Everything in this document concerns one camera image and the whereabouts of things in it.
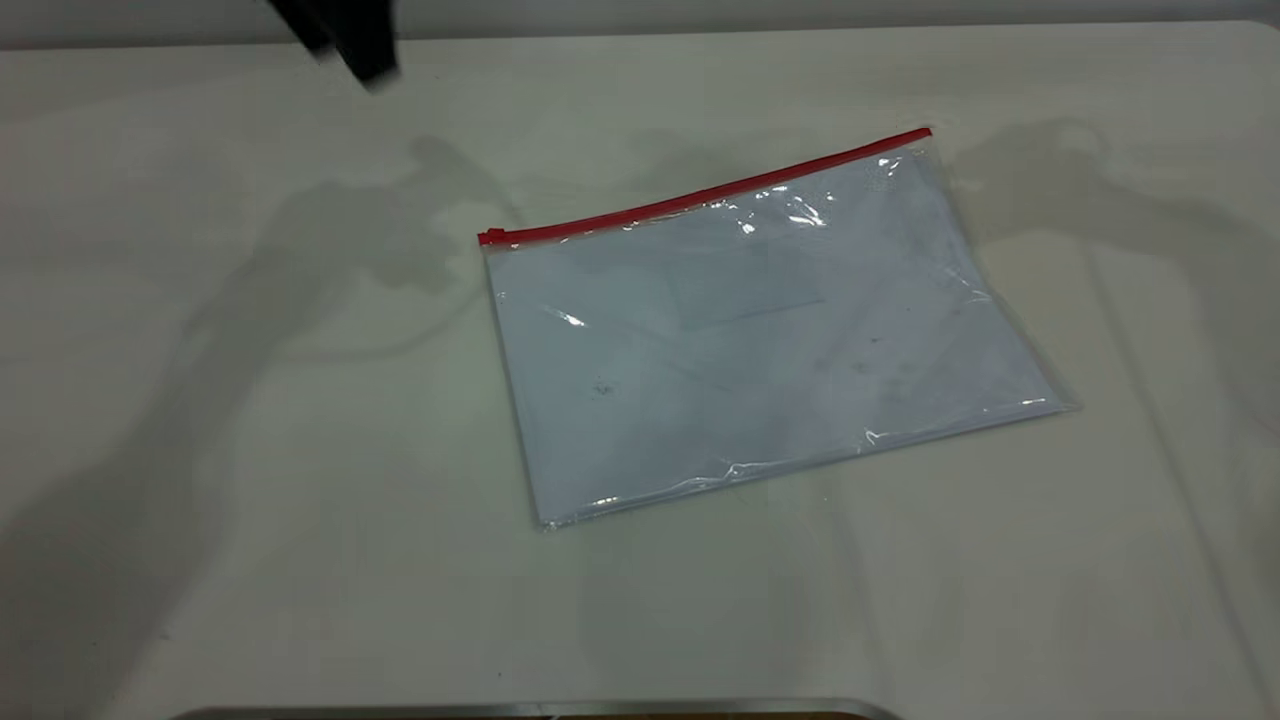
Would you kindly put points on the transparent zip bag red zipper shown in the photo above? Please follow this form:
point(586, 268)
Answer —
point(760, 350)

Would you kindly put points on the red zipper slider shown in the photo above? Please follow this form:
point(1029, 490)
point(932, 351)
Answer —
point(492, 237)

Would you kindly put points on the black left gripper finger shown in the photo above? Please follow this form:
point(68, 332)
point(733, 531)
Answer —
point(358, 35)

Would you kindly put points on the silver metal frame edge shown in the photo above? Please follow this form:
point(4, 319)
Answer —
point(540, 711)

